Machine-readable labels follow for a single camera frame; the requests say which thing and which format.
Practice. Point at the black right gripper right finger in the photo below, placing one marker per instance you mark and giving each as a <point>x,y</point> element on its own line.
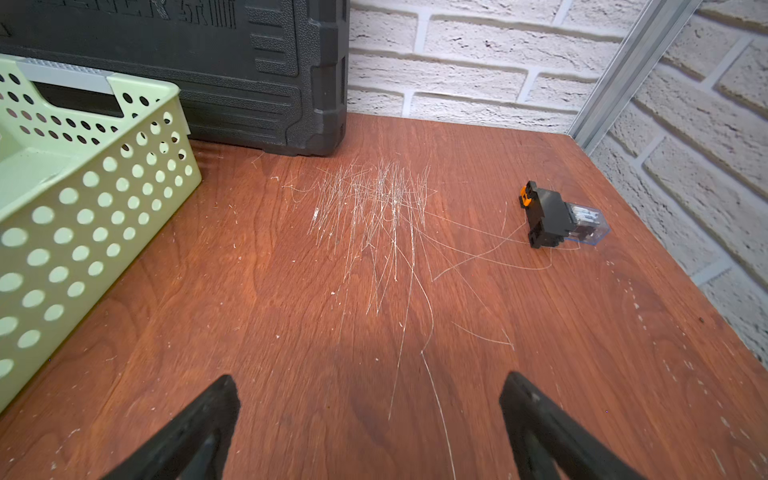
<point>547,443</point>

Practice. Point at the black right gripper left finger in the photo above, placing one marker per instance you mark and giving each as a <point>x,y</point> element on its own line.
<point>192,445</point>

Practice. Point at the light green perforated plastic bin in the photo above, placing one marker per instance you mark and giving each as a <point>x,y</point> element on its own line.
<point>93,164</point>

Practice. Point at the black relay with clear cover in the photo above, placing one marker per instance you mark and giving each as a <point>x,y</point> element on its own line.
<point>552,220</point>

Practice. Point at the black plastic tool case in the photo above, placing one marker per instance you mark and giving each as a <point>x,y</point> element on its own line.
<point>270,75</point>

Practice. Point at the aluminium corner frame post right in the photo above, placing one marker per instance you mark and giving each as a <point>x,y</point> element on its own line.
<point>658,25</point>

